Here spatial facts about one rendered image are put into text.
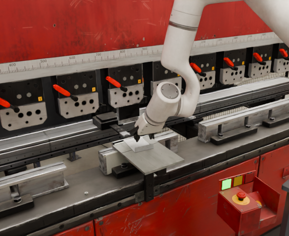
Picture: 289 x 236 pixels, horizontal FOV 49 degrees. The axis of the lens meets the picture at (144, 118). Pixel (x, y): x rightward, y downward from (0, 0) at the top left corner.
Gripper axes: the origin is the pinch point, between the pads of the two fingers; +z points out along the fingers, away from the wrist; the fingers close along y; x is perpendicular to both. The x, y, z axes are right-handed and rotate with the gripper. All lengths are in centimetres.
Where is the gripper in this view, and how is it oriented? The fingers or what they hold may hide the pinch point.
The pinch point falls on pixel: (143, 135)
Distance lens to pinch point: 127.6
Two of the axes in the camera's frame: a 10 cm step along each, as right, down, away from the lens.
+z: -2.6, 5.0, 8.3
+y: -9.1, 1.5, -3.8
